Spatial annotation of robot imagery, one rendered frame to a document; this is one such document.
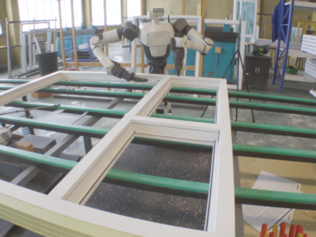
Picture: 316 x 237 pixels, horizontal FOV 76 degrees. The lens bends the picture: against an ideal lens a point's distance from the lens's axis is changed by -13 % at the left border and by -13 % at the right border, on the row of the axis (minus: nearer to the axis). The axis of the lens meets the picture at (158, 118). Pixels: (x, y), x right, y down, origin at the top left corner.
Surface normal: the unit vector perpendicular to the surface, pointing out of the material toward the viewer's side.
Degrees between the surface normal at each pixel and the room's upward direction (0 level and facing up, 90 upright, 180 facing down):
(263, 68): 90
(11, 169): 90
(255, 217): 0
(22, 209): 0
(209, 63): 90
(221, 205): 0
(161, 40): 102
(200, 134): 90
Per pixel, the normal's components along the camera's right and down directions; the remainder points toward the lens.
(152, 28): 0.10, -0.16
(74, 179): 0.00, -0.92
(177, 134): -0.25, 0.38
